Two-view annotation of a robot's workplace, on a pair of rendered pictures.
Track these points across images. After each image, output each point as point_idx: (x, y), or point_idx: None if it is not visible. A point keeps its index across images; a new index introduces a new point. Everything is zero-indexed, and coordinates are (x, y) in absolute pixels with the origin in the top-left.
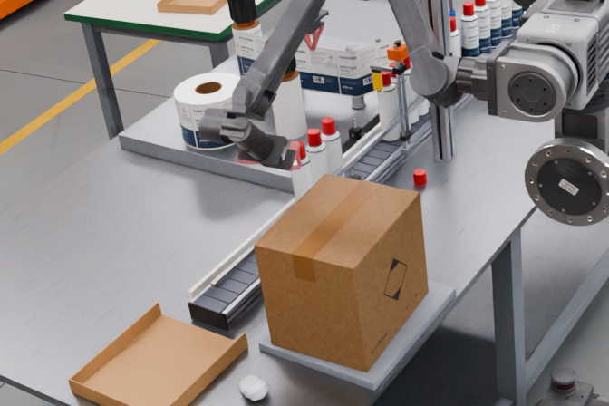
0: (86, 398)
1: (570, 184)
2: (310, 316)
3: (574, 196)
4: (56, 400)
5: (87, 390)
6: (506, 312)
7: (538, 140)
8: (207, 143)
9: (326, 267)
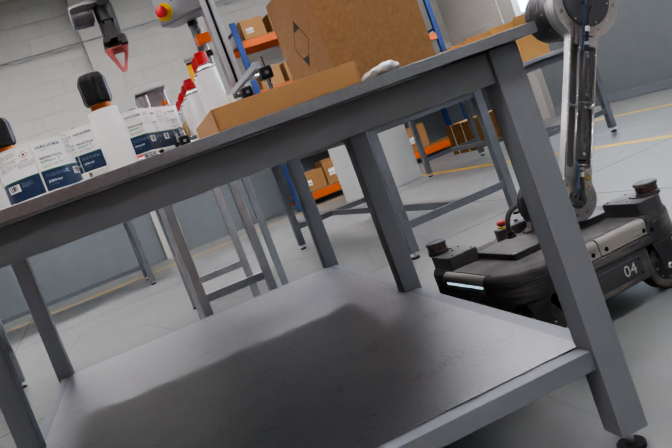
0: (244, 121)
1: None
2: (371, 21)
3: None
4: (211, 136)
5: (245, 103)
6: (382, 197)
7: None
8: (58, 182)
9: None
